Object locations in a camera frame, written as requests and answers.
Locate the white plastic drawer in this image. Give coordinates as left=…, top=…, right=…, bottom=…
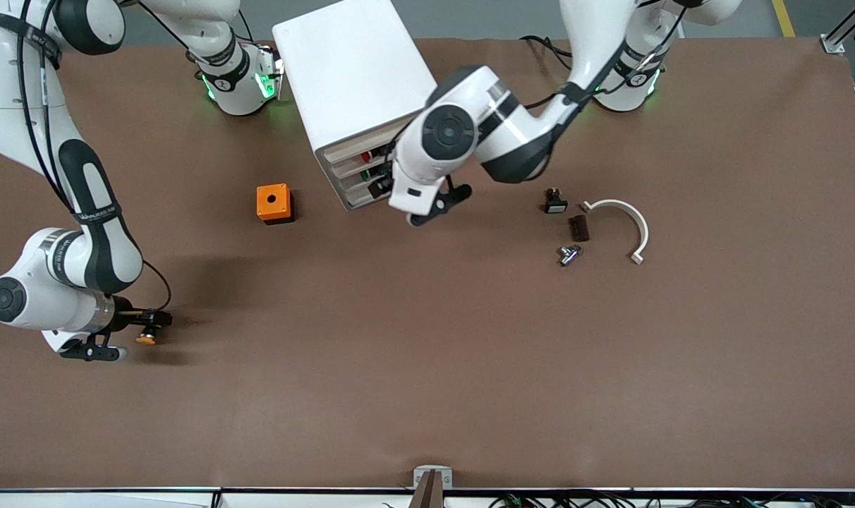
left=320, top=131, right=400, bottom=164
left=336, top=169, right=387, bottom=195
left=343, top=185, right=394, bottom=212
left=329, top=152, right=393, bottom=179

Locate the white drawer cabinet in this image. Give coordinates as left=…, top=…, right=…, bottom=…
left=272, top=0, right=439, bottom=212

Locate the brown paper table cover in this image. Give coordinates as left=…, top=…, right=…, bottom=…
left=0, top=34, right=855, bottom=491

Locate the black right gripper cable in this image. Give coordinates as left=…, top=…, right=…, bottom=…
left=15, top=0, right=174, bottom=313

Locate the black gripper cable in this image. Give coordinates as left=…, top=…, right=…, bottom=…
left=521, top=0, right=686, bottom=111
left=15, top=0, right=174, bottom=313

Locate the orange button enclosure box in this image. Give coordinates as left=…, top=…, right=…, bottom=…
left=256, top=183, right=295, bottom=225

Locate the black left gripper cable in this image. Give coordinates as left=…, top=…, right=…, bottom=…
left=521, top=0, right=686, bottom=111

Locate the white table edge rail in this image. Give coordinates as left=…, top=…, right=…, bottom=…
left=0, top=487, right=855, bottom=508

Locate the black arm base cable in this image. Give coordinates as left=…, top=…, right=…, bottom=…
left=519, top=34, right=576, bottom=71

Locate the white curved plastic bracket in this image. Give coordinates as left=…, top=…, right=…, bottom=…
left=581, top=199, right=650, bottom=265

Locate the grey metal mount bracket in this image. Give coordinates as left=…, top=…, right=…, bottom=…
left=413, top=465, right=454, bottom=490

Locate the black cable bundle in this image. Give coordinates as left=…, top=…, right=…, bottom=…
left=491, top=490, right=855, bottom=508

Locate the aluminium frame profile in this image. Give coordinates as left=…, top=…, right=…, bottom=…
left=819, top=0, right=855, bottom=54

